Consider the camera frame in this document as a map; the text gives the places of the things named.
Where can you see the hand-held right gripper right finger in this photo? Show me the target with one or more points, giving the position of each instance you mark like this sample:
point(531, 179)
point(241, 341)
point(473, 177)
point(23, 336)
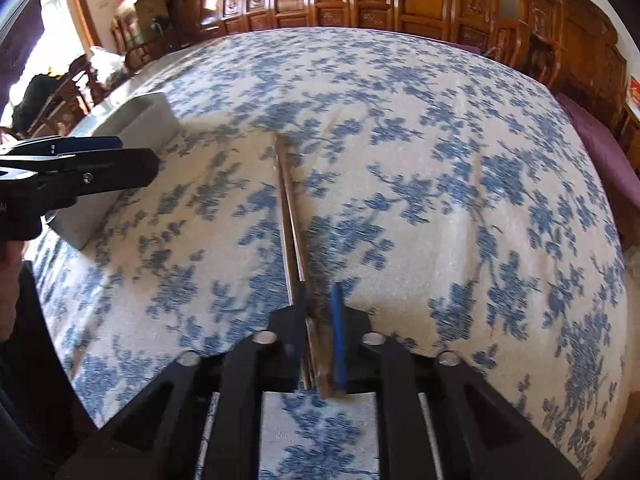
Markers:
point(339, 340)

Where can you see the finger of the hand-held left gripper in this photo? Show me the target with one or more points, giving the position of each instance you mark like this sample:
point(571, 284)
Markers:
point(110, 172)
point(75, 145)

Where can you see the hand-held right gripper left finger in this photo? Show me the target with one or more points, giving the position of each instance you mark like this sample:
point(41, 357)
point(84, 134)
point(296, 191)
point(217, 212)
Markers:
point(285, 355)

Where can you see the grey metal utensil container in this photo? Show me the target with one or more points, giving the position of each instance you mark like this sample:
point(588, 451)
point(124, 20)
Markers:
point(145, 120)

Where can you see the person's left hand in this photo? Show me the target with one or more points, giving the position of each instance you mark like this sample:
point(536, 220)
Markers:
point(9, 285)

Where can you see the wooden chair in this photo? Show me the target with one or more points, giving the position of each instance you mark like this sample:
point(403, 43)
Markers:
point(70, 100)

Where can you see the black bag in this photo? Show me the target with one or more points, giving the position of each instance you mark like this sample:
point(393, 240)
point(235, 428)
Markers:
point(37, 100)

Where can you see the white plastic bag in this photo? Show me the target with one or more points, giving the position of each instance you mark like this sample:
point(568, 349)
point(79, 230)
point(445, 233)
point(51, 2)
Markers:
point(106, 65)

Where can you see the wooden framed window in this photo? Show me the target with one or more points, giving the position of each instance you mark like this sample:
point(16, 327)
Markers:
point(55, 20)

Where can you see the dark wooden cabinet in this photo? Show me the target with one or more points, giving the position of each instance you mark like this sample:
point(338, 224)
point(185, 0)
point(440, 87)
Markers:
point(142, 30)

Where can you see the person's dark clothing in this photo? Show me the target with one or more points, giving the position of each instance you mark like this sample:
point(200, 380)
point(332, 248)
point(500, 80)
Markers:
point(45, 385)

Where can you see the blue floral tablecloth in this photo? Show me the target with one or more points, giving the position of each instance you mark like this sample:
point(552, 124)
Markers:
point(425, 185)

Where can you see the purple bench cushion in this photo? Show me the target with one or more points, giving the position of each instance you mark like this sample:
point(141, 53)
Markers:
point(600, 150)

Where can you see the wooden side table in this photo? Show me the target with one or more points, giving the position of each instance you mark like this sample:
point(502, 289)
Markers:
point(631, 132)

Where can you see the short carved wooden bench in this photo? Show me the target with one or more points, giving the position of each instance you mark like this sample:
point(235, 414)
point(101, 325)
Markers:
point(570, 40)

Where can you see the red calendar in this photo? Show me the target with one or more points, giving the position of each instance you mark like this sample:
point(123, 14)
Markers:
point(634, 91)

